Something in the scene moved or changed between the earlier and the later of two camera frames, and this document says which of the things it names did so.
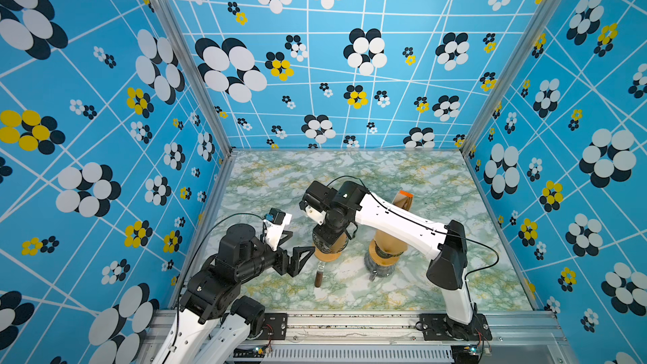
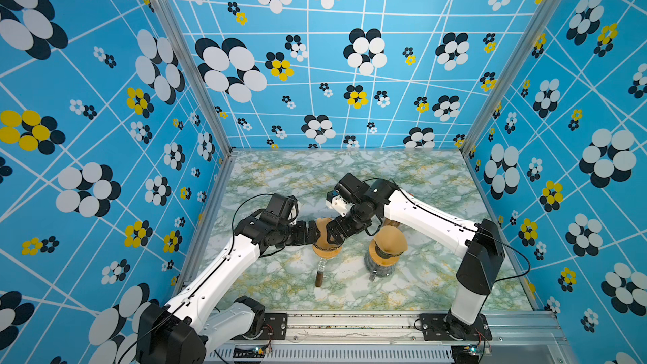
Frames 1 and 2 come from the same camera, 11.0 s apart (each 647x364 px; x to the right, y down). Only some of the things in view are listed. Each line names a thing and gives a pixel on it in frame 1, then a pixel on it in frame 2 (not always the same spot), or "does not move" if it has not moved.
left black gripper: (285, 266) to (302, 236)
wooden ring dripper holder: (382, 260) does not move
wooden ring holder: (327, 257) does not move
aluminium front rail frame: (385, 338) does not move
